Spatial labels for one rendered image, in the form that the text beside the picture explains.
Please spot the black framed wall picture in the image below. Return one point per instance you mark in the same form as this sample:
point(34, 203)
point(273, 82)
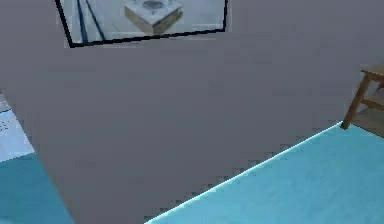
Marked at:
point(146, 20)

